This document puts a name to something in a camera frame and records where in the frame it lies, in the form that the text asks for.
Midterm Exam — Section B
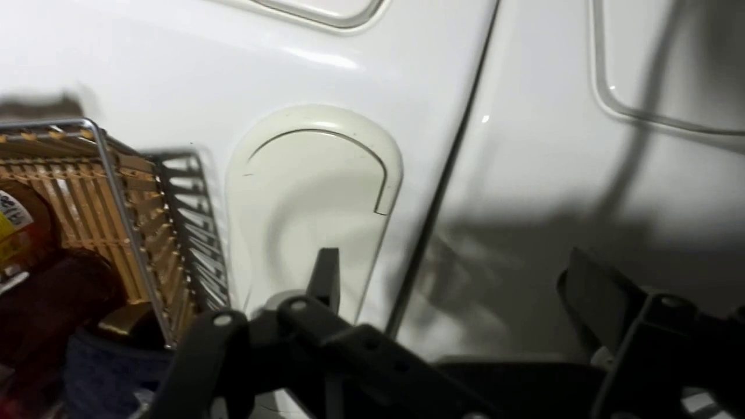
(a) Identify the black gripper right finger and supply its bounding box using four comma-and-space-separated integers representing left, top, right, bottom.
556, 244, 745, 419

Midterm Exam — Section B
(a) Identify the white washer with cream cap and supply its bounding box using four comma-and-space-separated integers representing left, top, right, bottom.
0, 0, 503, 419

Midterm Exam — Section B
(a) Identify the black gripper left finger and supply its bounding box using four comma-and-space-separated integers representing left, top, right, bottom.
142, 244, 499, 419

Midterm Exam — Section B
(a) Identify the amber bottle with yellow label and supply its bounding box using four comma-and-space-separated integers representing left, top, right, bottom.
0, 184, 58, 294

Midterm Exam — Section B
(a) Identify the wire basket with bamboo lining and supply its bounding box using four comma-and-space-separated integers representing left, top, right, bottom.
0, 114, 233, 351

